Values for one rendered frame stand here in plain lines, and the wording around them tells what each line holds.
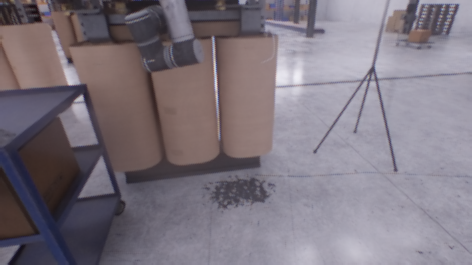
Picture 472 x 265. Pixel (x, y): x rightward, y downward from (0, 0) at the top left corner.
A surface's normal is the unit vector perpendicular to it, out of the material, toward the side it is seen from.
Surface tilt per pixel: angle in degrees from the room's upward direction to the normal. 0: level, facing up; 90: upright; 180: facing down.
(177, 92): 90
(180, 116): 90
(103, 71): 90
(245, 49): 90
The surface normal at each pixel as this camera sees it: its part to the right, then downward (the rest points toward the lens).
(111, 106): 0.17, 0.42
